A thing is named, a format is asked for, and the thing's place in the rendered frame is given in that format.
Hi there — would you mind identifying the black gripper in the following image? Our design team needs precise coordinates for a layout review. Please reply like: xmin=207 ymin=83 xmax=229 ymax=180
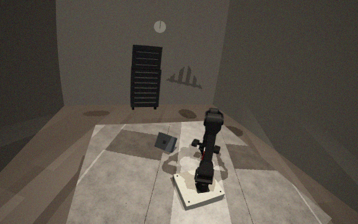
xmin=191 ymin=137 xmax=220 ymax=156

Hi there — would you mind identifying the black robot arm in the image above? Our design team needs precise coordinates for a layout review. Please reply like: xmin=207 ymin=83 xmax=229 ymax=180
xmin=194 ymin=108 xmax=224 ymax=193

